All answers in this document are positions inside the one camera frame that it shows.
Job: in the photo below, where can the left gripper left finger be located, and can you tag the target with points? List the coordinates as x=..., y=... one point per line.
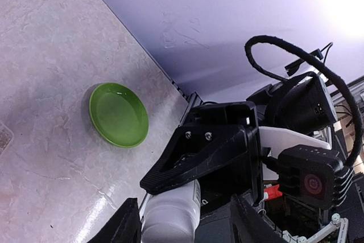
x=127, y=224

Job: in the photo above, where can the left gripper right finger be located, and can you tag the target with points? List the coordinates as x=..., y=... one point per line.
x=247, y=226

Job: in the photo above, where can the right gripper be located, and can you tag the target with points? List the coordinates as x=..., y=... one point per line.
x=219, y=145

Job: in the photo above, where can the small white pill bottle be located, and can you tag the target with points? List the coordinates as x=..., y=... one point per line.
x=173, y=216

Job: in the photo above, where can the clear plastic pill organizer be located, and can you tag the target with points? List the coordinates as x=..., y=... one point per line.
x=6, y=137

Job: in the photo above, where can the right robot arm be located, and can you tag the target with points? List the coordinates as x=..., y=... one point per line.
x=289, y=112

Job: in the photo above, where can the green plate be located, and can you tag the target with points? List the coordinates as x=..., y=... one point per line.
x=118, y=115

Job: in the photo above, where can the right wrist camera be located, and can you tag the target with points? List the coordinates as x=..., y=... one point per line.
x=314, y=176

